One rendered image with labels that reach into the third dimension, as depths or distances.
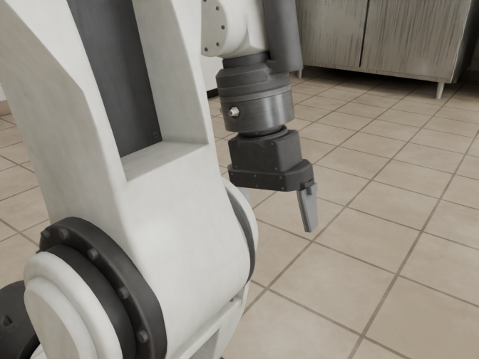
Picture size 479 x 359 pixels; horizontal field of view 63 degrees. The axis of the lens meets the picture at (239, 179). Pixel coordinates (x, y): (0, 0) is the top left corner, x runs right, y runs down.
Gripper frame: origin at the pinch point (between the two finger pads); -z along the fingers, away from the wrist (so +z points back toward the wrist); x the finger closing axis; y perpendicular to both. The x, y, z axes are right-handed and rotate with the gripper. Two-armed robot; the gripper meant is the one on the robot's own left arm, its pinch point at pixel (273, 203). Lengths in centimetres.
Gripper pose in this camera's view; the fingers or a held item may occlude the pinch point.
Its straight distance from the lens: 52.6
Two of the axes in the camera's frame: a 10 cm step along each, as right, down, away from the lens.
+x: 7.6, 0.7, -6.5
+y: 6.3, -3.5, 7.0
